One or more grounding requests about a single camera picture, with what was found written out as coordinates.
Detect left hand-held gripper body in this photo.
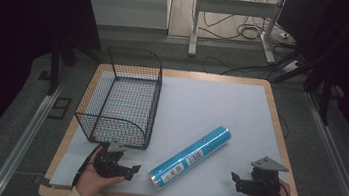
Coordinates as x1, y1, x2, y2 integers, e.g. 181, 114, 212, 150
90, 138, 130, 181

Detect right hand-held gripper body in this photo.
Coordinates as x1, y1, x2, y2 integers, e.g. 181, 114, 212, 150
243, 154, 292, 196

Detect blue cylindrical tube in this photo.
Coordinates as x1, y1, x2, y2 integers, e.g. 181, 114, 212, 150
145, 118, 233, 196

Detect black wire mesh basket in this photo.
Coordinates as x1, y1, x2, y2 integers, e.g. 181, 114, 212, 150
70, 40, 167, 152

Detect person's left hand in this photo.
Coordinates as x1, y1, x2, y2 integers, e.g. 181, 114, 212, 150
73, 148, 130, 196

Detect white table mat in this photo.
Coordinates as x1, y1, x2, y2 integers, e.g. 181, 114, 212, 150
48, 60, 298, 196

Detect black metal stand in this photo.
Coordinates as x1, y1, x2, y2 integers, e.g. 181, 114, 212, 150
36, 39, 106, 103
266, 39, 342, 127

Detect white power strip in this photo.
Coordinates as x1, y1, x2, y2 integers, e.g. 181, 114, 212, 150
280, 58, 303, 76

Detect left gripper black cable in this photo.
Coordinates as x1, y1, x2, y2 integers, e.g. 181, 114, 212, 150
71, 140, 104, 191

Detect black rectangular floor frame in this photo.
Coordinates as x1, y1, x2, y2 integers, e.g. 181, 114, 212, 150
46, 95, 73, 121

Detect long black floor cable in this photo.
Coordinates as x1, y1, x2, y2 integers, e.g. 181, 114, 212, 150
201, 54, 290, 85

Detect tangle of black floor cables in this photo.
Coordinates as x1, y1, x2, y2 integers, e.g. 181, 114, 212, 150
199, 0, 304, 51

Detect white metal desk frame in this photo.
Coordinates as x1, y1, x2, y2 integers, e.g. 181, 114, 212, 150
186, 0, 289, 68

